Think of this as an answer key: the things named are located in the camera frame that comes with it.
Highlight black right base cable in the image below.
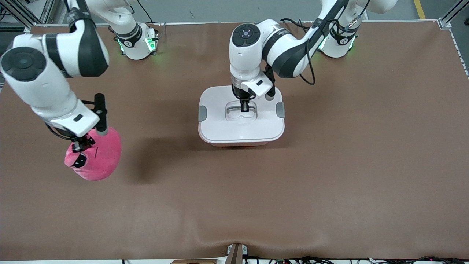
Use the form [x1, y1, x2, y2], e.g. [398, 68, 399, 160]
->
[137, 0, 162, 26]

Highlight metal table clamp bracket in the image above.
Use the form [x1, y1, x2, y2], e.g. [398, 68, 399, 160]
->
[226, 243, 248, 264]

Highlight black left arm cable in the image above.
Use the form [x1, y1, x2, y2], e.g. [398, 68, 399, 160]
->
[299, 0, 370, 85]

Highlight black left base cable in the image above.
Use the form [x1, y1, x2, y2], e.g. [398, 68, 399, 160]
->
[280, 18, 315, 37]

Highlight aluminium frame struts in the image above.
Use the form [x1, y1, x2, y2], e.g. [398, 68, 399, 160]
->
[0, 0, 55, 33]

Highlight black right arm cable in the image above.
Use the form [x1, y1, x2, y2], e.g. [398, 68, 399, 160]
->
[44, 122, 79, 142]

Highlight aluminium table side rail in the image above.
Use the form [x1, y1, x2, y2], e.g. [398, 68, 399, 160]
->
[449, 29, 469, 79]

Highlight aluminium frame post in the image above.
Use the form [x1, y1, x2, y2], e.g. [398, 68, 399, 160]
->
[438, 0, 469, 30]

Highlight silver table edge rail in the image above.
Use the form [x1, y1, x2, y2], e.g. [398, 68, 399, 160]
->
[31, 19, 442, 28]

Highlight black base cable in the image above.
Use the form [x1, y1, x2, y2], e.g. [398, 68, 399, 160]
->
[137, 0, 162, 26]
[280, 18, 315, 37]

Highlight pink plush toy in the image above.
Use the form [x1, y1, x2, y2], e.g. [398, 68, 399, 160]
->
[64, 126, 122, 181]

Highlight brown table mat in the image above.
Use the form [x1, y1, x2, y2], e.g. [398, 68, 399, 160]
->
[0, 20, 469, 261]

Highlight pink translucent plastic box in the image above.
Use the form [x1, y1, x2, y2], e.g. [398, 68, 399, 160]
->
[210, 141, 272, 147]

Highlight white box lid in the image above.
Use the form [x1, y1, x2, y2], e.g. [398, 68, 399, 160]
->
[198, 86, 285, 144]

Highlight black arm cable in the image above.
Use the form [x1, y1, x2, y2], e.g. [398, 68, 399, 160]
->
[44, 122, 79, 142]
[299, 0, 370, 85]

